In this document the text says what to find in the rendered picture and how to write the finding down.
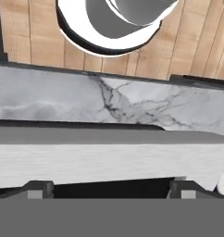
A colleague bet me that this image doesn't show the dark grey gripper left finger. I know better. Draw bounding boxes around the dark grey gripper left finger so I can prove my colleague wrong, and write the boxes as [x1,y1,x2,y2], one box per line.
[0,180,55,200]

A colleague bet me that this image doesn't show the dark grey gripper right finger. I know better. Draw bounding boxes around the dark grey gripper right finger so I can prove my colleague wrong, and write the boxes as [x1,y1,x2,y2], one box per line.
[167,180,224,200]

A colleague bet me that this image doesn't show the white and black round thing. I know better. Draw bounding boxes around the white and black round thing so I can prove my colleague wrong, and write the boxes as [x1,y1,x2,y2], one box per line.
[55,0,180,57]

